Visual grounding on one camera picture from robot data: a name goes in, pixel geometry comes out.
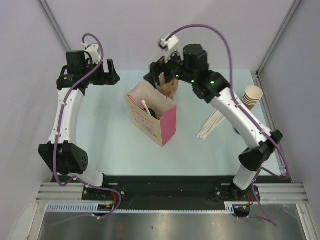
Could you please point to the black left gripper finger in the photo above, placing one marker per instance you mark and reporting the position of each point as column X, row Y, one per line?
column 109, row 63
column 115, row 78

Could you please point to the left aluminium frame post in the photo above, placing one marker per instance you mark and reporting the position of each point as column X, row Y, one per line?
column 51, row 19

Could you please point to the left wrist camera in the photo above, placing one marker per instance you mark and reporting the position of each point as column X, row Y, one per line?
column 94, row 50

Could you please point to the brown pulp cup carrier stack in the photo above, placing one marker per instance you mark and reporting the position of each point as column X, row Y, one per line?
column 168, row 89

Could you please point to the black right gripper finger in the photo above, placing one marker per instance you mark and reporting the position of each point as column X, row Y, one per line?
column 169, row 74
column 153, row 79

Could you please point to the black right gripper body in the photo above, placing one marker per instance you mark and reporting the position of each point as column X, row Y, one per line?
column 175, row 64

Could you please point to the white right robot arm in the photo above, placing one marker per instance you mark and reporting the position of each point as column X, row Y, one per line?
column 192, row 67

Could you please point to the white slotted cable duct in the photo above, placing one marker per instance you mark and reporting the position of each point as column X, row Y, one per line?
column 96, row 209

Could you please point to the right aluminium frame post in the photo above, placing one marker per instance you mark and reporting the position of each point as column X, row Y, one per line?
column 279, row 34

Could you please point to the stack of brown paper cups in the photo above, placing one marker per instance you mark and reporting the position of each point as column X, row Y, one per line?
column 252, row 96

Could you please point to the pile of white wrapped straws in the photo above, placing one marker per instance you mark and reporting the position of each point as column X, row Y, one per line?
column 215, row 119

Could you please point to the aluminium frame post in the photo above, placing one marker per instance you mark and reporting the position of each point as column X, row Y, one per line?
column 51, row 19
column 279, row 34

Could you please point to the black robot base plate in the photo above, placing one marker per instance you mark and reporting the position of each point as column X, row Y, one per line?
column 229, row 193

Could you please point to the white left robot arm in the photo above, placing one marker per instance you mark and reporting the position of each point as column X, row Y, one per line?
column 60, row 153

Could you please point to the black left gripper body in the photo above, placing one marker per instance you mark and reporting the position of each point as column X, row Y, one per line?
column 98, row 77

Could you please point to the pink kraft paper bag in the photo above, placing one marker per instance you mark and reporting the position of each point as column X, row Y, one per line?
column 160, row 130

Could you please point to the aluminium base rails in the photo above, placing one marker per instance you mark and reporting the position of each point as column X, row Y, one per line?
column 281, row 193

